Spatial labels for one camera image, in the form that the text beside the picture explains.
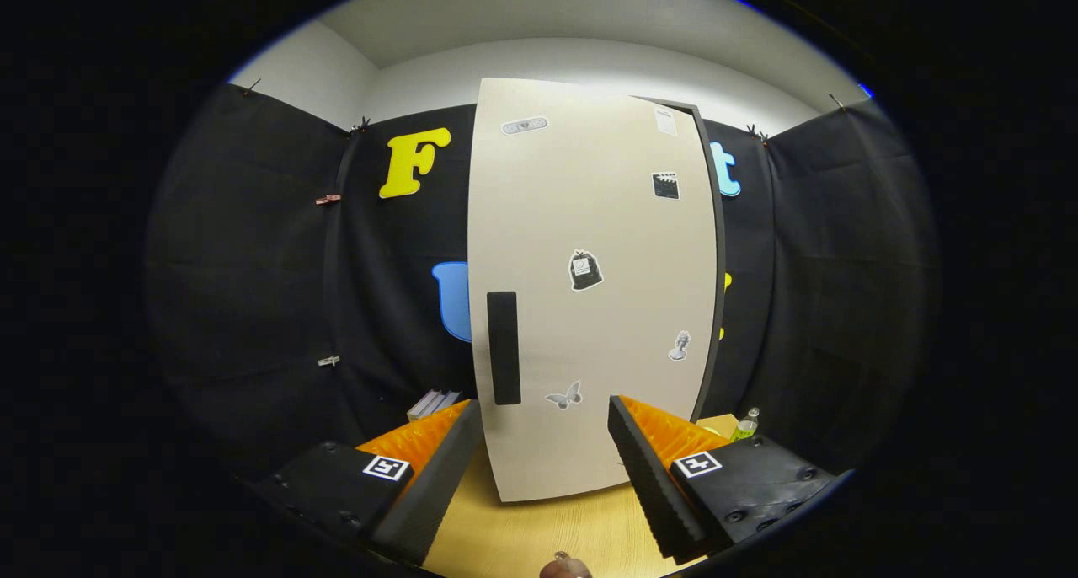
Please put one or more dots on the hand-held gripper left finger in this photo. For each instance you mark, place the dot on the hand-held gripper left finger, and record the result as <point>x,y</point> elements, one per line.
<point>438,485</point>

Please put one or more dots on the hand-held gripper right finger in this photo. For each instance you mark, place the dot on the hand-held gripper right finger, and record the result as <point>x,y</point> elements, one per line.
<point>648,477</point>

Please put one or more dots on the grey shoe cabinet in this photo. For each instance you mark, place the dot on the grey shoe cabinet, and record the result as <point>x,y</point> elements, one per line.
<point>721,249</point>

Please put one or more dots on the yellow spine book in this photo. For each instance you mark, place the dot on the yellow spine book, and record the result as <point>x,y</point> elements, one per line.
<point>418,407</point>

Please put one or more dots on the green plastic bottle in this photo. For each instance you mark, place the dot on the green plastic bottle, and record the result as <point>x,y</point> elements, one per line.
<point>744,429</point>

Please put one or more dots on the black backdrop cloth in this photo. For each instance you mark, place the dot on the black backdrop cloth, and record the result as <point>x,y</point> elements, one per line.
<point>253,266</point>

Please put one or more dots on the red clip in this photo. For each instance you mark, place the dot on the red clip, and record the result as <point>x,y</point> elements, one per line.
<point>328,199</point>

